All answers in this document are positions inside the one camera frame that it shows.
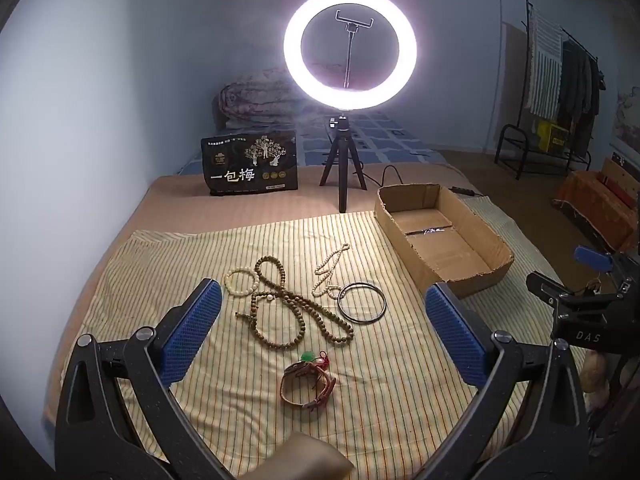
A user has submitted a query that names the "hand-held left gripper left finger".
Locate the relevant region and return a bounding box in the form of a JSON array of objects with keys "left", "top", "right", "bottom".
[{"left": 54, "top": 278, "right": 223, "bottom": 480}]

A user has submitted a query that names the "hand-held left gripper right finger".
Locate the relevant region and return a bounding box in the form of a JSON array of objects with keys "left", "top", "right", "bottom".
[{"left": 424, "top": 281, "right": 592, "bottom": 480}]

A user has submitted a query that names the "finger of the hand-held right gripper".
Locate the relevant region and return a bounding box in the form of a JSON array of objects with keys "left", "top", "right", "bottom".
[
  {"left": 525, "top": 270, "right": 602, "bottom": 317},
  {"left": 574, "top": 245, "right": 614, "bottom": 272}
]

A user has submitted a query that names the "cream bead bracelet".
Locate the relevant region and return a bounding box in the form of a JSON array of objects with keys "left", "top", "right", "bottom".
[{"left": 223, "top": 268, "right": 262, "bottom": 297}]

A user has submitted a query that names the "cardboard box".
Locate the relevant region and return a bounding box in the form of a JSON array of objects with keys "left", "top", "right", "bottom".
[{"left": 373, "top": 183, "right": 516, "bottom": 300}]

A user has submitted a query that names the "long wooden bead necklace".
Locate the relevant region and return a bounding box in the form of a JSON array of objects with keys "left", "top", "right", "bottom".
[{"left": 234, "top": 254, "right": 355, "bottom": 350}]

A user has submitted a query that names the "thin black bangle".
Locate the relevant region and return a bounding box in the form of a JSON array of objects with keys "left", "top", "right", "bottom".
[{"left": 336, "top": 282, "right": 387, "bottom": 322}]

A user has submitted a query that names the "brown leather strap watch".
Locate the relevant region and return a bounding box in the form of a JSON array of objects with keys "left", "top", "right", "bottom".
[{"left": 278, "top": 359, "right": 338, "bottom": 411}]

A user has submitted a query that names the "person's right hand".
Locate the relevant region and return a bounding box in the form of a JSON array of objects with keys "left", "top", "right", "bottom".
[{"left": 583, "top": 349, "right": 612, "bottom": 409}]

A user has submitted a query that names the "orange cloth covered chest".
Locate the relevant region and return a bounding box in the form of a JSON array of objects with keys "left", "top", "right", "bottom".
[{"left": 552, "top": 157, "right": 640, "bottom": 254}]

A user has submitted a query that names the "striped yellow cloth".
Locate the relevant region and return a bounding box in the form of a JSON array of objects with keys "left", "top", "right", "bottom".
[{"left": 82, "top": 195, "right": 592, "bottom": 480}]

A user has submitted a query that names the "green bead red charm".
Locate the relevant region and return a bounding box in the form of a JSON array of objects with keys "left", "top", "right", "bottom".
[{"left": 298, "top": 349, "right": 331, "bottom": 369}]

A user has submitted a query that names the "tan bed sheet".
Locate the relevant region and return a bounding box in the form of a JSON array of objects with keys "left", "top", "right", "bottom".
[{"left": 45, "top": 173, "right": 501, "bottom": 411}]

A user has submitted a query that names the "yellow box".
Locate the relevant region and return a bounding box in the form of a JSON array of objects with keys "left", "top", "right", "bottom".
[{"left": 532, "top": 119, "right": 571, "bottom": 154}]

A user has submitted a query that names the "black clothes rack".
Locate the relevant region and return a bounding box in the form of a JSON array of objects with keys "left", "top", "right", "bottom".
[{"left": 494, "top": 0, "right": 602, "bottom": 181}]

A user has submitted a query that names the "dark hanging garment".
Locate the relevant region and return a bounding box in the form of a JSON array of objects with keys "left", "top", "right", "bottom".
[{"left": 554, "top": 39, "right": 602, "bottom": 159}]

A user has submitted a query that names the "black snack bag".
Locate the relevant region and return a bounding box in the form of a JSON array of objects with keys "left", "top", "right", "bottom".
[{"left": 200, "top": 129, "right": 300, "bottom": 198}]

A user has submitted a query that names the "striped hanging garment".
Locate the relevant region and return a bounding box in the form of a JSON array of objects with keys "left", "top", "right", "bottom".
[{"left": 524, "top": 7, "right": 566, "bottom": 119}]

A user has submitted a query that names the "black mini tripod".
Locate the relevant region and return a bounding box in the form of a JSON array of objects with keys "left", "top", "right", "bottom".
[{"left": 319, "top": 110, "right": 369, "bottom": 214}]

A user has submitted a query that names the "blue patterned bedsheet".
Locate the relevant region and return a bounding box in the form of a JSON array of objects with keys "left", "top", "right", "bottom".
[{"left": 177, "top": 109, "right": 451, "bottom": 176}]

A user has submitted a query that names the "folded patterned quilt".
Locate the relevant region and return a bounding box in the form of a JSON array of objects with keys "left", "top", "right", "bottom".
[{"left": 215, "top": 67, "right": 301, "bottom": 129}]

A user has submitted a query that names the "phone holder clamp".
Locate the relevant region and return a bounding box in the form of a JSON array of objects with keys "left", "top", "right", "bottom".
[{"left": 332, "top": 7, "right": 376, "bottom": 89}]

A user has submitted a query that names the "pearl necklace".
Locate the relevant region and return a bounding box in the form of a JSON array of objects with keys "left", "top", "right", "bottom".
[{"left": 312, "top": 242, "right": 351, "bottom": 304}]

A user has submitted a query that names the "wall poster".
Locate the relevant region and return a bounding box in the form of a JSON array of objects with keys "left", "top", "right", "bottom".
[{"left": 612, "top": 69, "right": 640, "bottom": 156}]

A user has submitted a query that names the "black power cable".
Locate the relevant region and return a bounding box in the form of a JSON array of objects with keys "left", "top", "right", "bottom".
[{"left": 357, "top": 164, "right": 482, "bottom": 196}]

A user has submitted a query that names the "white ring light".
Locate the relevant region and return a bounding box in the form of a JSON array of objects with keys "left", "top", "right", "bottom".
[{"left": 283, "top": 0, "right": 419, "bottom": 111}]

